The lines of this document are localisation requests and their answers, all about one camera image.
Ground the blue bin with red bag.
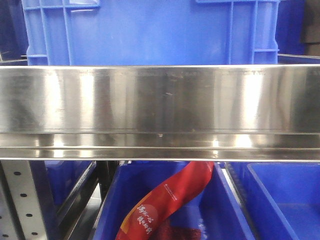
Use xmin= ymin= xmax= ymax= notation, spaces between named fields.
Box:
xmin=93 ymin=161 xmax=254 ymax=240

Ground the blue bin lower left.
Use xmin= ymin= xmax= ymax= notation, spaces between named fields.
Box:
xmin=44 ymin=160 xmax=92 ymax=206

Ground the blue bin lower right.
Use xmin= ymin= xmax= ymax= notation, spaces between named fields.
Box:
xmin=227 ymin=162 xmax=320 ymax=240

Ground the red snack bag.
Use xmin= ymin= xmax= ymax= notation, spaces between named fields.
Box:
xmin=115 ymin=161 xmax=215 ymax=240

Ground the large blue crate upper shelf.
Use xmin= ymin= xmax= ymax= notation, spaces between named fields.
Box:
xmin=22 ymin=0 xmax=279 ymax=66

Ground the perforated steel rack upright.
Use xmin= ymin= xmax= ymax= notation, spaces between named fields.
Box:
xmin=0 ymin=160 xmax=62 ymax=240

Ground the stainless steel shelf rail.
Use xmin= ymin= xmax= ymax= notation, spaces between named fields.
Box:
xmin=0 ymin=64 xmax=320 ymax=163

